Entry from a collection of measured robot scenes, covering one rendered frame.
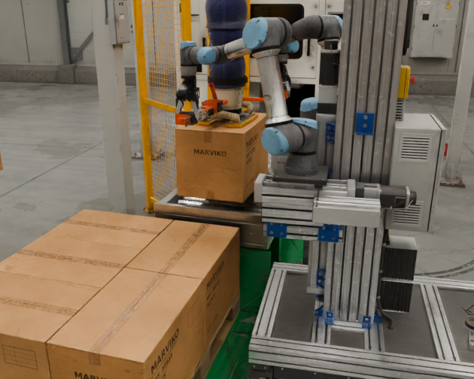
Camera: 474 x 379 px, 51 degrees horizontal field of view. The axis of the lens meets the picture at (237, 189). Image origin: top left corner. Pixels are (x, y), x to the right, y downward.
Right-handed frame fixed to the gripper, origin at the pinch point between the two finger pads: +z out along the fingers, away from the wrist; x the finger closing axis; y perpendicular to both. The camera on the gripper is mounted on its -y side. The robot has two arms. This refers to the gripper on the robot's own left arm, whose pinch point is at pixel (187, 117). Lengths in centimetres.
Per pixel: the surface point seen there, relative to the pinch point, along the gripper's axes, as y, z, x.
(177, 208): 31, 62, 20
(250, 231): 32, 70, -24
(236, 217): 31, 62, -16
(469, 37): 316, -28, -156
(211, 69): 52, -17, 6
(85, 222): 7, 67, 68
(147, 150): 153, 65, 102
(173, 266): -27, 66, -3
